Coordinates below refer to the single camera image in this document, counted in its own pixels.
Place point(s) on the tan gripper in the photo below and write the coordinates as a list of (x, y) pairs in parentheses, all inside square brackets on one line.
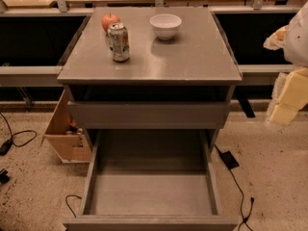
[(297, 43)]

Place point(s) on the grey drawer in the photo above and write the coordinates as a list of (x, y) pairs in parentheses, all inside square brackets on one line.
[(149, 115), (150, 180)]

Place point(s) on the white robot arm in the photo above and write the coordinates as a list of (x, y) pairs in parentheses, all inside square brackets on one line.
[(296, 42)]

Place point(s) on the grey drawer cabinet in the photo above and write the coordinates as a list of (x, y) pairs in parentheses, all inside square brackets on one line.
[(194, 66)]

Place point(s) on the grey top drawer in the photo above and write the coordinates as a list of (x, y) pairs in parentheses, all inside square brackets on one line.
[(149, 115)]

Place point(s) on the black power adapter right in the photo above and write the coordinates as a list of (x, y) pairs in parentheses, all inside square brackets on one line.
[(229, 160)]

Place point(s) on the white ceramic bowl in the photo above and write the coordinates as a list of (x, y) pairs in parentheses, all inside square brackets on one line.
[(165, 25)]

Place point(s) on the crushed soda can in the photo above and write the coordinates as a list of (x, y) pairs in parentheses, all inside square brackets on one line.
[(118, 42)]

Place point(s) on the red apple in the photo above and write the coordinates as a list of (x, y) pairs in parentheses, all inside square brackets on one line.
[(108, 19)]

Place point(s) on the cardboard box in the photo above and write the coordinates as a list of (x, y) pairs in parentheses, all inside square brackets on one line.
[(66, 138)]

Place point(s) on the black plug far left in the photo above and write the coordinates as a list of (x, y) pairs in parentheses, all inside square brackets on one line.
[(4, 178)]

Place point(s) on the grey metal rail frame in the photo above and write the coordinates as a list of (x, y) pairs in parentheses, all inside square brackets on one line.
[(36, 43)]

